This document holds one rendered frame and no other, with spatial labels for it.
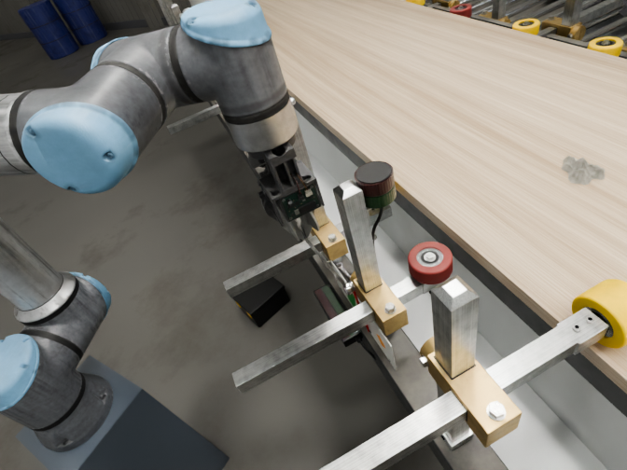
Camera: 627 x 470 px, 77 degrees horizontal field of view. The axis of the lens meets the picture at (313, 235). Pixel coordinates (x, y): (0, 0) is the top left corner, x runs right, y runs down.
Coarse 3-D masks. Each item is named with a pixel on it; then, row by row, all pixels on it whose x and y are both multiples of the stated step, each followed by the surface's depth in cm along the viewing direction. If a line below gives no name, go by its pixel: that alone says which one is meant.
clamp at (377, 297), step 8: (352, 280) 80; (360, 288) 76; (376, 288) 75; (384, 288) 75; (360, 296) 78; (368, 296) 75; (376, 296) 74; (384, 296) 74; (392, 296) 73; (376, 304) 73; (384, 304) 73; (400, 304) 72; (376, 312) 72; (384, 312) 71; (400, 312) 71; (376, 320) 75; (384, 320) 70; (392, 320) 71; (400, 320) 72; (384, 328) 72; (392, 328) 73
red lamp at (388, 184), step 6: (384, 162) 62; (384, 180) 59; (390, 180) 60; (360, 186) 60; (366, 186) 60; (372, 186) 59; (378, 186) 59; (384, 186) 59; (390, 186) 60; (366, 192) 61; (372, 192) 60; (378, 192) 60; (384, 192) 60
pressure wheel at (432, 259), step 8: (416, 248) 75; (424, 248) 75; (432, 248) 75; (440, 248) 74; (448, 248) 73; (408, 256) 74; (416, 256) 74; (424, 256) 73; (432, 256) 72; (440, 256) 73; (448, 256) 72; (416, 264) 73; (424, 264) 72; (432, 264) 72; (440, 264) 71; (448, 264) 71; (416, 272) 72; (424, 272) 71; (432, 272) 70; (440, 272) 70; (448, 272) 72; (416, 280) 74; (424, 280) 72; (432, 280) 72; (440, 280) 72
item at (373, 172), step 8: (360, 168) 62; (368, 168) 62; (376, 168) 61; (384, 168) 61; (360, 176) 61; (368, 176) 60; (376, 176) 60; (384, 176) 59; (368, 184) 59; (368, 208) 63; (368, 216) 64; (376, 224) 68
